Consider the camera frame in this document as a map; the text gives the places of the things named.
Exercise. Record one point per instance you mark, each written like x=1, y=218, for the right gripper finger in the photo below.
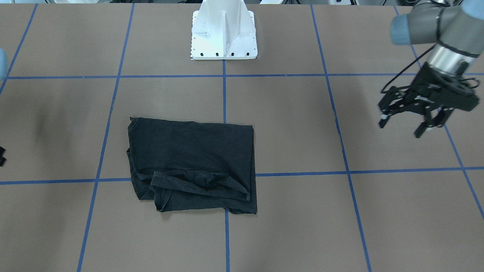
x=2, y=157

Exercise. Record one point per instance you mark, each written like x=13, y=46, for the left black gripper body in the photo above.
x=422, y=80

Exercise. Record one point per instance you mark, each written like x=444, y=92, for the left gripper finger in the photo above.
x=430, y=122
x=388, y=113

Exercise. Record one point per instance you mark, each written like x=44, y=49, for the black graphic t-shirt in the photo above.
x=192, y=166

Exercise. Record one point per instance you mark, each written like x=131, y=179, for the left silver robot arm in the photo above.
x=455, y=32

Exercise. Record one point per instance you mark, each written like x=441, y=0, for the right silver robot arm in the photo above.
x=3, y=72

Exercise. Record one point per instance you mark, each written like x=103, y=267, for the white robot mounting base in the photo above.
x=223, y=30

